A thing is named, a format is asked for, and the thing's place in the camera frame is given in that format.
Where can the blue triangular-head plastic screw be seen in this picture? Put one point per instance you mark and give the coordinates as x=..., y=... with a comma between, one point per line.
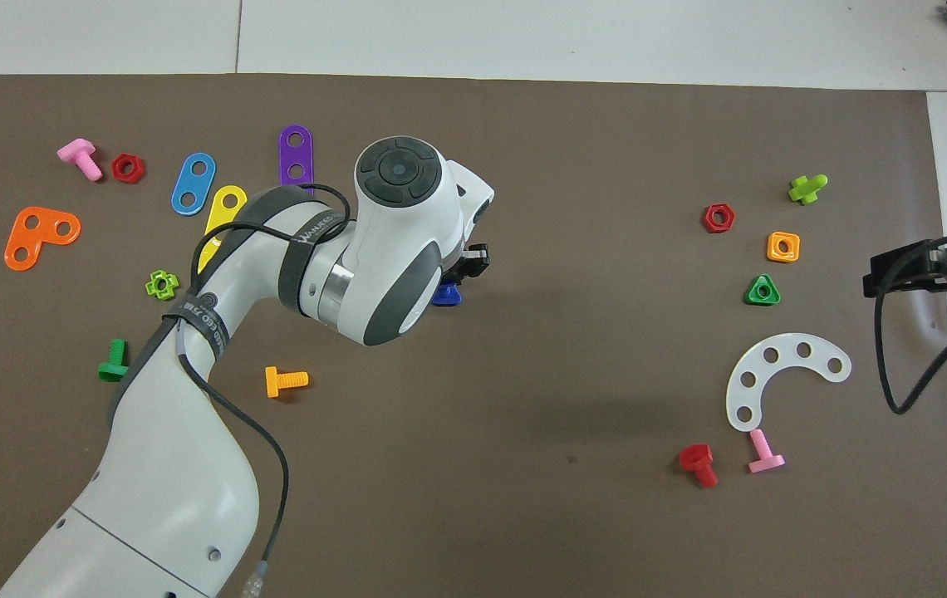
x=447, y=296

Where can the green triangular plastic nut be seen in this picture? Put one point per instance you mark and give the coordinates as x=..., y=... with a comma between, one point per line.
x=772, y=297

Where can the white curved strip with holes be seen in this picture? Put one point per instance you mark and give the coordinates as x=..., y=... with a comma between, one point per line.
x=787, y=350

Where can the lime cross-head plastic screw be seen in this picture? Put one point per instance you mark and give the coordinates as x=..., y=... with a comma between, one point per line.
x=806, y=189

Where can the red plastic screw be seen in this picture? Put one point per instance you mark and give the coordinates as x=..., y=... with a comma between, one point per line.
x=696, y=458

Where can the lime cross-shaped plastic nut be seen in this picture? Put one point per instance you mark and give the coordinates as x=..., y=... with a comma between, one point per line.
x=172, y=285

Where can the orange square plastic nut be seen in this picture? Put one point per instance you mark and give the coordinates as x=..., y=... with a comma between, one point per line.
x=772, y=256

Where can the purple four-hole plastic strip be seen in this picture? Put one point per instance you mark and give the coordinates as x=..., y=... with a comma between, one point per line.
x=296, y=155

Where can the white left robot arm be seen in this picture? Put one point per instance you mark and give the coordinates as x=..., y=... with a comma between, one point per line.
x=174, y=465

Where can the green plastic screw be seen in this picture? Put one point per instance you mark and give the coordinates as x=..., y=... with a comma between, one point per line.
x=115, y=357

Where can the orange three-hole angled plate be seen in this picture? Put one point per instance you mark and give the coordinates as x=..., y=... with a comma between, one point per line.
x=35, y=232

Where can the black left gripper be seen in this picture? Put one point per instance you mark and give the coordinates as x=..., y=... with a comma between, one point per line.
x=453, y=270

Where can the brown table mat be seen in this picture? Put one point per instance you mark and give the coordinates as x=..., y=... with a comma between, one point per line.
x=573, y=415

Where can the orange plastic screw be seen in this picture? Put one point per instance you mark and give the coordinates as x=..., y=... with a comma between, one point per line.
x=287, y=381

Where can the red hexagonal plastic nut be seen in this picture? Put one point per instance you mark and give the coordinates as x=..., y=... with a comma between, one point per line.
x=708, y=218
x=139, y=173

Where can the yellow three-hole plastic strip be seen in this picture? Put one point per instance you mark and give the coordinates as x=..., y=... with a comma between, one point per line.
x=233, y=190

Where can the blue two-hole plastic strip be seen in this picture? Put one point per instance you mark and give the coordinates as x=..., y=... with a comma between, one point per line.
x=193, y=184

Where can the pink plastic screw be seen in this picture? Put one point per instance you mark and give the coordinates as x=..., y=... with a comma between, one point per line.
x=79, y=154
x=764, y=461

